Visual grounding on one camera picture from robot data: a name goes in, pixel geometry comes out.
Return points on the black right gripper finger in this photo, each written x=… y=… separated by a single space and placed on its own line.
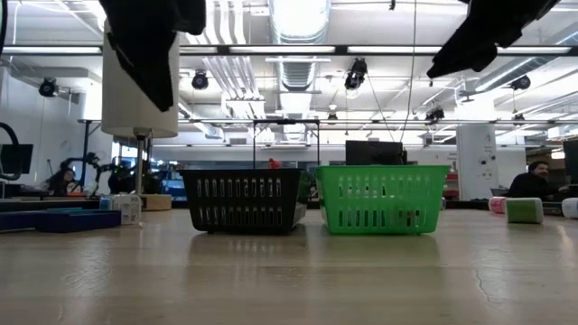
x=465 y=49

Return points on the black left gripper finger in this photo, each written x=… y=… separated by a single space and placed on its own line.
x=153 y=67

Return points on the light blue USB wall charger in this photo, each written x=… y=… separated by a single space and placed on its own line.
x=106 y=203

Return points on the red white USB wall charger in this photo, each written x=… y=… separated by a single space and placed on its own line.
x=126 y=210

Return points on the green USB wall charger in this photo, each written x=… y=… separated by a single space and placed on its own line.
x=524 y=210

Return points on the black background robot arm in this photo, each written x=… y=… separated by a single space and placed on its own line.
x=119 y=178

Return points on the black ceiling spotlight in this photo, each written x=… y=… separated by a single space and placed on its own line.
x=200 y=80
x=434 y=114
x=520 y=82
x=48 y=87
x=332 y=116
x=357 y=74

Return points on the white shade wooden base lamp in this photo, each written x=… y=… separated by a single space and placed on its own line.
x=131 y=117

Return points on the black overhead light bar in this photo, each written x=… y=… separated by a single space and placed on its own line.
x=341 y=49

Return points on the red storage rack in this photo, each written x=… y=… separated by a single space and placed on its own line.
x=451 y=185

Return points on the black computer monitor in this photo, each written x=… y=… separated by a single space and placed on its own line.
x=15 y=158
x=571 y=160
x=372 y=153

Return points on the person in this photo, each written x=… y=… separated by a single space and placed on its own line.
x=61 y=180
x=533 y=185

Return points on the small red background object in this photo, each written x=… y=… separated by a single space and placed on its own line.
x=274 y=163

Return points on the black slotted plastic basket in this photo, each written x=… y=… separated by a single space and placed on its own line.
x=244 y=201

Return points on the green slotted plastic basket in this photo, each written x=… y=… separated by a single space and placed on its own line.
x=381 y=201

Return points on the silver ventilation duct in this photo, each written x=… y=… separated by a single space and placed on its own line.
x=298 y=27

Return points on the pink USB wall charger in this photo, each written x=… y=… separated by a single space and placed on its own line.
x=496 y=205

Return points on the black aluminium table frame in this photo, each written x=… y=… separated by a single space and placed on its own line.
x=27 y=204

